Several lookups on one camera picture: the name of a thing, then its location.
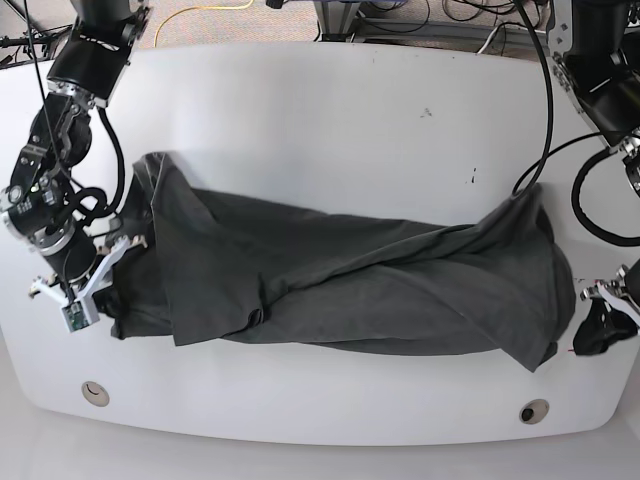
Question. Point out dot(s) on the table grommet hole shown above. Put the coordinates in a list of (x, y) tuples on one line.
[(95, 394), (534, 411)]

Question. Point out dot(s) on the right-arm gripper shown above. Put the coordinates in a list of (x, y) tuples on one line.
[(76, 295)]

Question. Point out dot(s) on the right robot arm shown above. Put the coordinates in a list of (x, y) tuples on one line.
[(43, 205)]

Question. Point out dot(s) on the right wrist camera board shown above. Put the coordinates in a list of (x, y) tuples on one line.
[(80, 314)]

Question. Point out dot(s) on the dark grey T-shirt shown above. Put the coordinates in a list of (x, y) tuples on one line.
[(219, 266)]

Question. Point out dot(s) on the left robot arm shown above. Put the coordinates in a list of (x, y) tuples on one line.
[(596, 61)]

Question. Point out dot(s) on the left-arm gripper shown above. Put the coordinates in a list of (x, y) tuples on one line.
[(613, 310)]

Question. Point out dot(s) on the aluminium frame base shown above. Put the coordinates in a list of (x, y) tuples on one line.
[(483, 27)]

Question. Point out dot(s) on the black tripod legs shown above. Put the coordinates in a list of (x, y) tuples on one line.
[(33, 42)]

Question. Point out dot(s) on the left table grommet hole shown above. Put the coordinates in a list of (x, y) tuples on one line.
[(95, 394)]

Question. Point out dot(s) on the right table grommet hole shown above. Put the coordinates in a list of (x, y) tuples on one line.
[(534, 411)]

